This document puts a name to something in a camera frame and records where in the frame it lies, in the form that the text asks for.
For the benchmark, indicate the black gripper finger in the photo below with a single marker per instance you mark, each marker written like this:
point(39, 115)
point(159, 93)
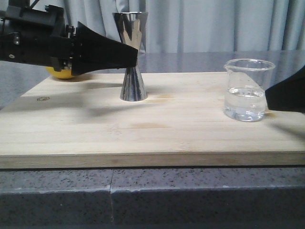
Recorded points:
point(92, 52)
point(288, 95)

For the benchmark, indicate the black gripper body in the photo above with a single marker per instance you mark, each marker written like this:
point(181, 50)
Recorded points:
point(36, 37)

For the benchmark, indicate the silver double jigger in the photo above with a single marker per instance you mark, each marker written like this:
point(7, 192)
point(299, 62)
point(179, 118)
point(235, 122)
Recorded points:
point(131, 26)

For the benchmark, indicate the clear glass beaker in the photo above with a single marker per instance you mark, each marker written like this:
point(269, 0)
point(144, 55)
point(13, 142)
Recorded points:
point(244, 98)

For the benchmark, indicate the yellow lemon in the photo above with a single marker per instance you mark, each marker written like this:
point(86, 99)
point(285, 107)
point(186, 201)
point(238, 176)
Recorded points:
point(63, 74)

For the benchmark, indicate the light wooden cutting board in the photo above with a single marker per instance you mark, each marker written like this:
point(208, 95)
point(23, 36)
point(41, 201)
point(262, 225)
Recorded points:
point(84, 123)

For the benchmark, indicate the grey curtain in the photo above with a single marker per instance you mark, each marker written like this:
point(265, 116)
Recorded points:
point(175, 26)

